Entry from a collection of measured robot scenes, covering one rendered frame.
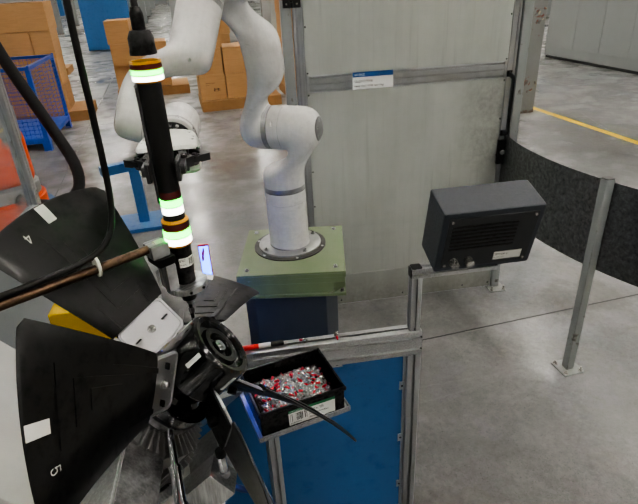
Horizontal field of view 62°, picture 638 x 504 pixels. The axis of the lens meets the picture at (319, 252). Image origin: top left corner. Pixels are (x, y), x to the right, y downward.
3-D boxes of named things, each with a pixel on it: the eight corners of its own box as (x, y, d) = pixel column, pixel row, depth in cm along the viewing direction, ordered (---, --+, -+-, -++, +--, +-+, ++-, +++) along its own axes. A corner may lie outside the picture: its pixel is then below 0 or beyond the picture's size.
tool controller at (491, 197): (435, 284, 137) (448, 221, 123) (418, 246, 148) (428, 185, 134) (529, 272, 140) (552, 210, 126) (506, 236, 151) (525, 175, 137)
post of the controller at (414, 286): (409, 331, 147) (412, 269, 137) (406, 325, 149) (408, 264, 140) (420, 330, 147) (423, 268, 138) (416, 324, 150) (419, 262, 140)
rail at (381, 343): (91, 399, 140) (83, 376, 136) (94, 389, 143) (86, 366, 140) (421, 354, 150) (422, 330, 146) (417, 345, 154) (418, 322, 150)
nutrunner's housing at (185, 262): (185, 307, 89) (127, 8, 68) (173, 298, 92) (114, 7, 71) (205, 297, 92) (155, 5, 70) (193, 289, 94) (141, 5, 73)
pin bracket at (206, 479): (175, 504, 94) (209, 475, 92) (180, 480, 99) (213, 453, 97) (200, 522, 96) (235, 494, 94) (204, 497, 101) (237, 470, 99)
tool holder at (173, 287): (169, 307, 85) (157, 252, 80) (148, 291, 90) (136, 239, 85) (216, 285, 90) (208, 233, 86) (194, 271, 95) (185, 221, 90)
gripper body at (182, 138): (205, 158, 98) (202, 178, 88) (148, 163, 97) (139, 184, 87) (199, 117, 94) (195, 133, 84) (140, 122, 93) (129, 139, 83)
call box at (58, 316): (58, 351, 128) (46, 314, 123) (69, 327, 137) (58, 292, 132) (127, 342, 130) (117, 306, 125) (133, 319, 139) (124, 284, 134)
